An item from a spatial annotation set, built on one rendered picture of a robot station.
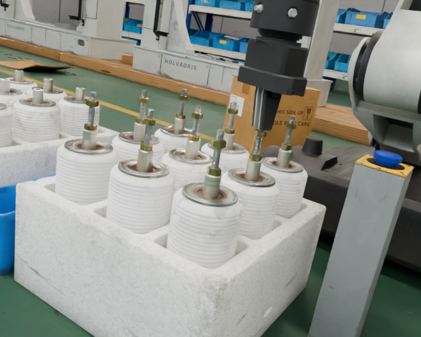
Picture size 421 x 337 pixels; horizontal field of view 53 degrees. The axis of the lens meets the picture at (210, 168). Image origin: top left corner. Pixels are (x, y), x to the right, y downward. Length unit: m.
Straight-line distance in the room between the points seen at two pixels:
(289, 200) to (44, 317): 0.44
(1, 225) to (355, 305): 0.58
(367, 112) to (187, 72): 2.30
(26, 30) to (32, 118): 3.73
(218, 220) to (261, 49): 0.25
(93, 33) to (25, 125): 3.05
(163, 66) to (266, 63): 2.73
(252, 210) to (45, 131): 0.52
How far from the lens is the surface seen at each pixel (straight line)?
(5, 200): 0.90
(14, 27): 4.85
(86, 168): 0.67
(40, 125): 0.97
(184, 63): 3.19
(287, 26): 0.59
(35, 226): 0.73
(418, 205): 0.99
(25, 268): 0.78
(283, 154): 0.75
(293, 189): 0.74
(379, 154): 0.65
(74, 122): 1.05
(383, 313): 0.92
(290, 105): 1.76
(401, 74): 0.87
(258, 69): 0.62
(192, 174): 0.68
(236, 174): 0.66
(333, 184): 1.01
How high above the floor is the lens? 0.46
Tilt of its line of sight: 18 degrees down
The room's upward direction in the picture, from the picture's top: 9 degrees clockwise
